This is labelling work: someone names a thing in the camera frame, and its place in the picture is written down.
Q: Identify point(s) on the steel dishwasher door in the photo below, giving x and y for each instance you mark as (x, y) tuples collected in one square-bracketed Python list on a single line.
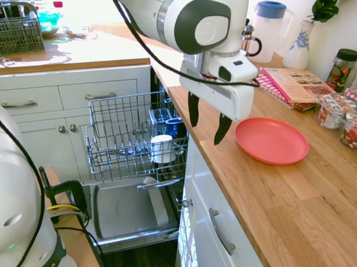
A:
[(128, 210)]

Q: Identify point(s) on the pink cookbook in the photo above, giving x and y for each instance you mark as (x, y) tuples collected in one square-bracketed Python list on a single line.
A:
[(296, 84)]

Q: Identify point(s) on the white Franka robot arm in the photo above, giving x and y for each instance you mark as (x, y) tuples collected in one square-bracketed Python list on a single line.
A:
[(203, 7)]

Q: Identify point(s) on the coral pink plastic plate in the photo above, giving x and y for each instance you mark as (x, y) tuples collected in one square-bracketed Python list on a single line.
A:
[(271, 140)]

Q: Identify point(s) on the clear drinking glass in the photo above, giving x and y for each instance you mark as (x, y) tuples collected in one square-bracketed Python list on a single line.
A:
[(157, 119)]

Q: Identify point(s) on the steel French press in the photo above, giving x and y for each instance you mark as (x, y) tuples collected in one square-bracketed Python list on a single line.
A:
[(250, 44)]

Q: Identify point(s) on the red checkered book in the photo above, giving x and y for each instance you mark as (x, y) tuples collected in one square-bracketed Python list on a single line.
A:
[(272, 87)]

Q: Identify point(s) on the blue mug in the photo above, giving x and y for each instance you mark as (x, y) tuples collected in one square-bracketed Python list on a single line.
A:
[(173, 127)]

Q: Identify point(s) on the black clamp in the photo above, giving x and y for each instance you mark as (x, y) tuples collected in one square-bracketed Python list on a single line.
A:
[(70, 187)]

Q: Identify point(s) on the white vase with blue print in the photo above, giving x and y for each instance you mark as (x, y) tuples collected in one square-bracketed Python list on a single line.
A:
[(298, 47)]

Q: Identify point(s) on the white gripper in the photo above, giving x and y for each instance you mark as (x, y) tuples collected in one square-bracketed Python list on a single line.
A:
[(225, 97)]

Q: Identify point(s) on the clear pitcher with blue lid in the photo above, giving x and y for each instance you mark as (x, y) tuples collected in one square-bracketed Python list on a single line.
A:
[(270, 32)]

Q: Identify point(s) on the wooden robot mounting board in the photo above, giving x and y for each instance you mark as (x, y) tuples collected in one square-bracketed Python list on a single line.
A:
[(82, 254)]

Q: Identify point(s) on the round metal cupboard knob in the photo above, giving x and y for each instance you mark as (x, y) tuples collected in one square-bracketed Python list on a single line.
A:
[(73, 128), (186, 203), (62, 129)]

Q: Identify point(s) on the white ceramic cup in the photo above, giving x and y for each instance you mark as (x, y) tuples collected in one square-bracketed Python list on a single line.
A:
[(162, 149)]

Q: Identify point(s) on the green bottle with red cap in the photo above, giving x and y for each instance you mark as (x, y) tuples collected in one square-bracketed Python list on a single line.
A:
[(48, 21)]

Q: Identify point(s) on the dark jar with black lid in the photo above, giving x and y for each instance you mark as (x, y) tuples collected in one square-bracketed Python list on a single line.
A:
[(341, 70)]

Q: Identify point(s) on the grey plastic cutlery basket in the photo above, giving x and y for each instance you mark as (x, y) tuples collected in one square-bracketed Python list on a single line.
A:
[(8, 34)]

